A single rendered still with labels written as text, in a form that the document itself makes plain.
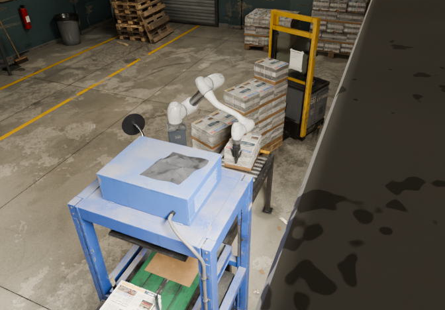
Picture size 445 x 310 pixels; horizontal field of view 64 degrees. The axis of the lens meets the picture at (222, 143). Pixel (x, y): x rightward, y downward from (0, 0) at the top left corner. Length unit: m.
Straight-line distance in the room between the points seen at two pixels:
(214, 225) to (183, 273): 0.83
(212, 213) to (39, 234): 2.85
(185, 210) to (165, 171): 0.27
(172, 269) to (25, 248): 2.14
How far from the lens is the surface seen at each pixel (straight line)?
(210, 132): 4.22
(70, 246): 4.34
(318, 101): 5.70
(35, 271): 4.26
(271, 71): 4.83
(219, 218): 2.07
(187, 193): 1.94
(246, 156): 3.54
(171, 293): 2.71
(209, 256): 1.95
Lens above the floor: 3.01
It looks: 33 degrees down
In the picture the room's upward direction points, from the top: 1 degrees counter-clockwise
